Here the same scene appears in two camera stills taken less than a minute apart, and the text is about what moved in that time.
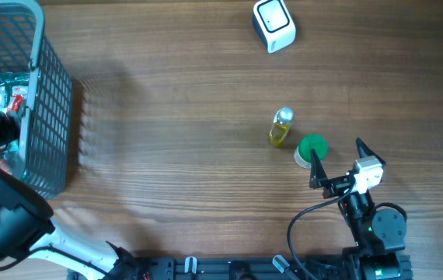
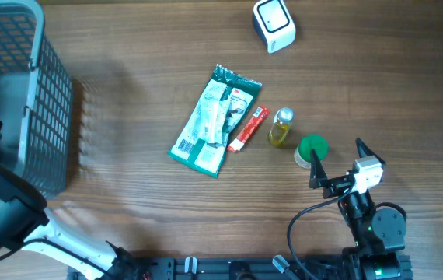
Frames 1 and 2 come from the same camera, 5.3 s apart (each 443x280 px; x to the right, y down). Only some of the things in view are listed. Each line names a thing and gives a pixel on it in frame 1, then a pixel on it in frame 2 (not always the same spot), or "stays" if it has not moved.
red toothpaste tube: x=16 y=103 → x=260 y=113
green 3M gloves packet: x=0 y=88 → x=227 y=102
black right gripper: x=319 y=177 stays
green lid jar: x=309 y=142 stays
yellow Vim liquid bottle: x=282 y=121 stays
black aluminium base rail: x=232 y=268 stays
